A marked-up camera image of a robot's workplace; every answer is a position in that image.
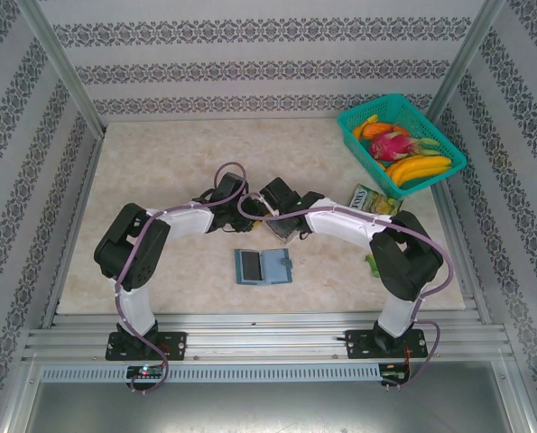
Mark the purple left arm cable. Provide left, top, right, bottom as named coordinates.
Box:
left=114, top=161, right=251, bottom=394

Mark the aluminium frame post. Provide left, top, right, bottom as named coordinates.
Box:
left=14, top=0, right=107, bottom=136
left=425, top=0, right=508, bottom=121

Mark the black credit card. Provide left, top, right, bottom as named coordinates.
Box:
left=242, top=251, right=264, bottom=281

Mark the slotted grey cable duct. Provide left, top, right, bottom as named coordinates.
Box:
left=40, top=364, right=382, bottom=383

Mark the green candy bag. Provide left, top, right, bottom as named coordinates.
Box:
left=349, top=183, right=405, bottom=214

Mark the aluminium mounting rail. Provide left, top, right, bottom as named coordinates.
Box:
left=22, top=310, right=515, bottom=363

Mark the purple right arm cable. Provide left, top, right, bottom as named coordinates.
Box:
left=237, top=192, right=455, bottom=390

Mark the small circuit board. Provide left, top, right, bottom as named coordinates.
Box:
left=126, top=364, right=165, bottom=380
left=380, top=364, right=412, bottom=385

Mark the orange mango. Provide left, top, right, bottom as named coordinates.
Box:
left=351, top=121, right=395, bottom=140

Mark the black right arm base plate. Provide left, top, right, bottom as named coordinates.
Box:
left=344, top=328, right=427, bottom=361

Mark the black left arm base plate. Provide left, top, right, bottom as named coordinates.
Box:
left=105, top=331, right=188, bottom=362

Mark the yellow banana bunch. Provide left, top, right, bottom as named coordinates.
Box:
left=384, top=154, right=453, bottom=189

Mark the pink dragon fruit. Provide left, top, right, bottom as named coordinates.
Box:
left=368, top=125, right=443, bottom=162

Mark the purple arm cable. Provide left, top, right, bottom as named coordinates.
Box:
left=237, top=192, right=455, bottom=390
left=114, top=161, right=251, bottom=394

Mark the green plastic basket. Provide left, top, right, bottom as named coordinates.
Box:
left=337, top=93, right=469, bottom=201

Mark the blue leather card holder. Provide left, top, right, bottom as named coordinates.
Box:
left=234, top=246, right=294, bottom=287

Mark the clear acrylic card box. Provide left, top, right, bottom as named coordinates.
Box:
left=262, top=215, right=301, bottom=246

